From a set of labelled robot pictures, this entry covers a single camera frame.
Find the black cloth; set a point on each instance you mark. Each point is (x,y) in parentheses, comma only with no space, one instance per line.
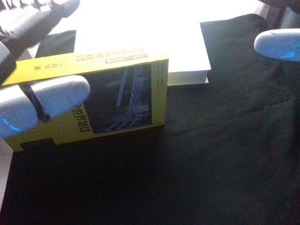
(199,152)

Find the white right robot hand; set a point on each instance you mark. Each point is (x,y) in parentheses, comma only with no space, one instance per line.
(16,110)

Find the yellow book with dark photo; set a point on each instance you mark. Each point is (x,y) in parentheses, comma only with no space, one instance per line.
(131,98)

